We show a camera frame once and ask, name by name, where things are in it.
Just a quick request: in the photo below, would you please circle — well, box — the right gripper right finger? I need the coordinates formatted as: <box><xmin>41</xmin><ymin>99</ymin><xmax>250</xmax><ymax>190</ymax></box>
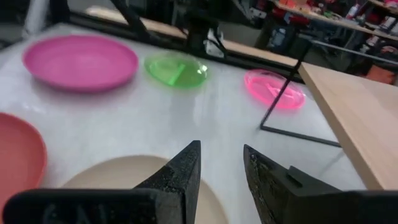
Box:
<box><xmin>243</xmin><ymin>144</ymin><xmax>398</xmax><ymax>224</ymax></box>

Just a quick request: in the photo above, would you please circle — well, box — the black frame wooden shelf rack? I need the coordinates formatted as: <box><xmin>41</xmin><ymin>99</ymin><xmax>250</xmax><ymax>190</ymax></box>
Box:
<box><xmin>259</xmin><ymin>40</ymin><xmax>343</xmax><ymax>147</ymax></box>

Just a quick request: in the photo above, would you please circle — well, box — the wooden workbench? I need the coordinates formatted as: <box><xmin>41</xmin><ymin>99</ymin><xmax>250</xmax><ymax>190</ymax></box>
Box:
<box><xmin>85</xmin><ymin>5</ymin><xmax>299</xmax><ymax>68</ymax></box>

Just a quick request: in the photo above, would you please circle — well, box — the cluttered storage shelving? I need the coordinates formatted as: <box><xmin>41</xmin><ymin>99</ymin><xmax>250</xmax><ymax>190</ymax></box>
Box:
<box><xmin>257</xmin><ymin>0</ymin><xmax>398</xmax><ymax>85</ymax></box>

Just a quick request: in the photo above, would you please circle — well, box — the pink translucent plate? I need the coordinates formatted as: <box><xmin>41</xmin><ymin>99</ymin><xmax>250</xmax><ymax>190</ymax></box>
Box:
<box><xmin>244</xmin><ymin>68</ymin><xmax>307</xmax><ymax>110</ymax></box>

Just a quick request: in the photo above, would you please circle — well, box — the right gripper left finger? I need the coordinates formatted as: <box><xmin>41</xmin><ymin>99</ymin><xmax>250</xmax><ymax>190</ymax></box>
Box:
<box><xmin>2</xmin><ymin>140</ymin><xmax>201</xmax><ymax>224</ymax></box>

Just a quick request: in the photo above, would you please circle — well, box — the magenta bowl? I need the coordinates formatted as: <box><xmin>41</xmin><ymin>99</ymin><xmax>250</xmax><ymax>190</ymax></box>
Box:
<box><xmin>22</xmin><ymin>34</ymin><xmax>139</xmax><ymax>93</ymax></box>

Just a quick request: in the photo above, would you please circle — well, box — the coral opaque plate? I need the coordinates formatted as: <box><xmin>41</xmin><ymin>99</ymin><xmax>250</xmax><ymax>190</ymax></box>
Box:
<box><xmin>0</xmin><ymin>112</ymin><xmax>48</xmax><ymax>215</ymax></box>

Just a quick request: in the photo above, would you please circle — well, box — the white upright post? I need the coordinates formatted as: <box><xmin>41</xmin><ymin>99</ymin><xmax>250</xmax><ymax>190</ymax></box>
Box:
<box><xmin>23</xmin><ymin>0</ymin><xmax>50</xmax><ymax>37</ymax></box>

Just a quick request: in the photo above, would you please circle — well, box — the green translucent plate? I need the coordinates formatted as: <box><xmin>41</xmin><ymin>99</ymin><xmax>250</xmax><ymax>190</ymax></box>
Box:
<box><xmin>144</xmin><ymin>51</ymin><xmax>208</xmax><ymax>89</ymax></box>

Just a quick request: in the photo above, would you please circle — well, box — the wooden shelf board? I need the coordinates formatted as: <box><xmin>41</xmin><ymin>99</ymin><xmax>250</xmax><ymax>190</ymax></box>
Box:
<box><xmin>297</xmin><ymin>62</ymin><xmax>398</xmax><ymax>191</ymax></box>

